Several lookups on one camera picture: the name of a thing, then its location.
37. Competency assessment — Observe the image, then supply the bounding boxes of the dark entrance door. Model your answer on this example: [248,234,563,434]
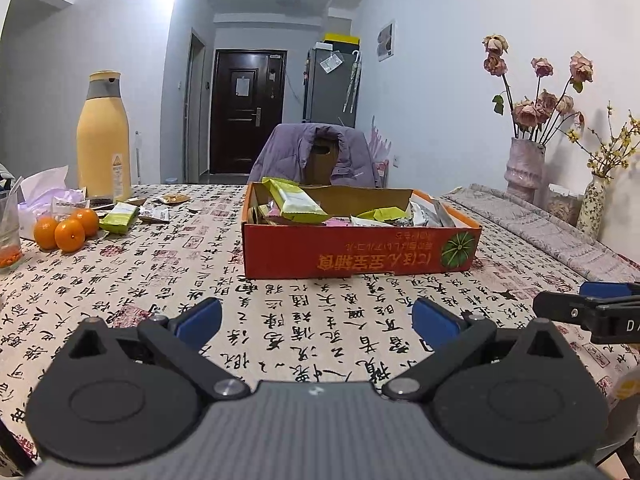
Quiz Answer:
[210,49,288,176]

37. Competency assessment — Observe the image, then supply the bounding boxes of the grey refrigerator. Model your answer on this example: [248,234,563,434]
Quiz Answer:
[303,46,361,128]

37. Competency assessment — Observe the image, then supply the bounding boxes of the pink ceramic vase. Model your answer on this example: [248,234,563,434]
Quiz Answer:
[504,137,547,206]

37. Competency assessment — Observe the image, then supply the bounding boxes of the purple jacket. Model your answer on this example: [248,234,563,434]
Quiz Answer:
[248,123,379,188]

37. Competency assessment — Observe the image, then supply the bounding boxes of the red cardboard box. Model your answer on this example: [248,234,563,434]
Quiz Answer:
[241,180,483,280]

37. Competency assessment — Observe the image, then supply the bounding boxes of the lime green snack packet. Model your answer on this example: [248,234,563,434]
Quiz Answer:
[357,206,408,224]

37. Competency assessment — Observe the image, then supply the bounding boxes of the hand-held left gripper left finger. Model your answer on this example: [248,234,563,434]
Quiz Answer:
[65,296,252,402]

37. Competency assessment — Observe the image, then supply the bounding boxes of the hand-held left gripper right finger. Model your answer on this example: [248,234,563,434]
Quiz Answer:
[382,296,575,403]

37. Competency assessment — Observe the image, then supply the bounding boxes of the silver white snack packets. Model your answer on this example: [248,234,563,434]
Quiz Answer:
[409,197,457,229]

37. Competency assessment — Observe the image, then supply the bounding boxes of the white umbrella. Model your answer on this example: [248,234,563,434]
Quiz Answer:
[342,51,362,113]

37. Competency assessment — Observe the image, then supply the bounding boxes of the glass jar of nuts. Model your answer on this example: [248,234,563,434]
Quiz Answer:
[545,183,585,226]

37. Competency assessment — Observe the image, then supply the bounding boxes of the white tissue paper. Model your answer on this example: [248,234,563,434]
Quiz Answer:
[20,165,70,203]

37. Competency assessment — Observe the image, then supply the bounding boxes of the orange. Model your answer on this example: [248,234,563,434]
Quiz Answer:
[71,208,100,237]
[33,217,60,251]
[54,218,86,253]

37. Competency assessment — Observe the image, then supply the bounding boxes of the green boxy snack packet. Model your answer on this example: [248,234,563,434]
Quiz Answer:
[99,202,140,235]

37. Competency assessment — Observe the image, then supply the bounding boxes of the floral patterned vase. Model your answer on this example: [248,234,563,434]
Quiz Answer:
[576,175,612,240]

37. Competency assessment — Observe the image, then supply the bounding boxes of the lilac plastic bag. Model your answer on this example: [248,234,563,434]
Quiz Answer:
[50,187,91,215]

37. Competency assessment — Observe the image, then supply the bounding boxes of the grey interior door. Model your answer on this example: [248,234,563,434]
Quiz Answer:
[187,32,207,183]

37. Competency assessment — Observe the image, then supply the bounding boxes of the dried pink roses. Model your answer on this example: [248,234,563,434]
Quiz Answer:
[482,34,596,143]

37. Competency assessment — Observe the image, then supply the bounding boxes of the pink snack packet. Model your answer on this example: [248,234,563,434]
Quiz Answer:
[265,214,352,229]

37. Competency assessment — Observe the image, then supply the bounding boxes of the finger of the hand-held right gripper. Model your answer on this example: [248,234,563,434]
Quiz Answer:
[532,290,602,322]
[579,281,640,299]

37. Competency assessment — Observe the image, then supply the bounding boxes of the folded patterned blanket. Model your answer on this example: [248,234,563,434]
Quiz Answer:
[440,184,640,283]

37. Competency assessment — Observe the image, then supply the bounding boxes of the framed wall picture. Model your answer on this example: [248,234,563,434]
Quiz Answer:
[376,20,397,62]

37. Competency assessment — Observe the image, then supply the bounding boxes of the brown chair back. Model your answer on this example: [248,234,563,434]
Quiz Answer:
[305,137,337,185]

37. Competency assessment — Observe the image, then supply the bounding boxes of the yellow thermos bottle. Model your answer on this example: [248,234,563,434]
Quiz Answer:
[76,71,133,201]

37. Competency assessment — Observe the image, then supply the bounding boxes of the large green white snack packet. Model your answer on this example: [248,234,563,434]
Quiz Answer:
[261,177,331,224]

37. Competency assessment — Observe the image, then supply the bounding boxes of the yellow flower branches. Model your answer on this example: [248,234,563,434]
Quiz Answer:
[565,102,640,181]

